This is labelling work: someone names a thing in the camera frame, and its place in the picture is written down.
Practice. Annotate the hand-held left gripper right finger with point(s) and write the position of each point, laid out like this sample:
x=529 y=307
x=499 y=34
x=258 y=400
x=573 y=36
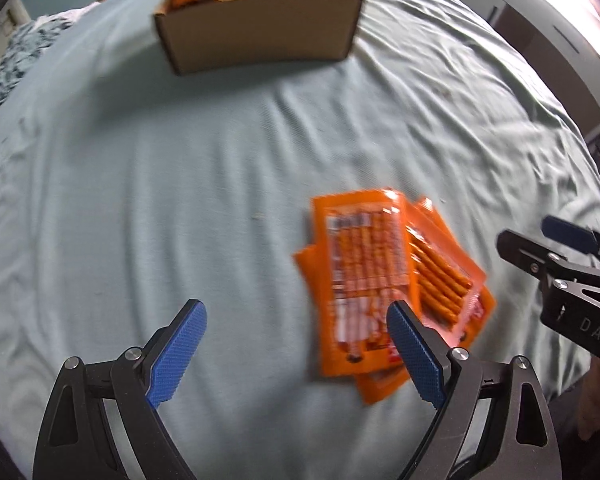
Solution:
x=412 y=355

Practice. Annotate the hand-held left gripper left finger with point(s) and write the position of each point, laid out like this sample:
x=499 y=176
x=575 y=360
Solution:
x=177 y=355

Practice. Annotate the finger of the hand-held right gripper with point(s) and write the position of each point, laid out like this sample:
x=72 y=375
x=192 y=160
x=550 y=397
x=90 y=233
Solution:
x=522 y=250
x=567 y=234

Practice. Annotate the orange printed snack packet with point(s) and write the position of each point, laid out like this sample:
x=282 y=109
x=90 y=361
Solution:
x=480 y=310
x=365 y=280
x=380 y=387

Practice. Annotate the pink-orange stick snack packet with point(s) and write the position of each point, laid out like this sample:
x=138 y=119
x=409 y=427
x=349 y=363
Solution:
x=440 y=275

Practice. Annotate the brown cardboard box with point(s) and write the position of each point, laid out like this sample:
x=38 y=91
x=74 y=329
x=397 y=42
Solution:
x=260 y=35

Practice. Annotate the person's dark striped shorts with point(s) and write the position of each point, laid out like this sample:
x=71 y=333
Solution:
x=570 y=435

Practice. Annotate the light blue bed sheet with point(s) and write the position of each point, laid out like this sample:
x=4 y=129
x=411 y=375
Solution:
x=155 y=185

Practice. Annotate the crumpled blue grey bedding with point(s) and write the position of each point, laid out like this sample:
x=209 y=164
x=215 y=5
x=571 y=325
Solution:
x=20 y=55

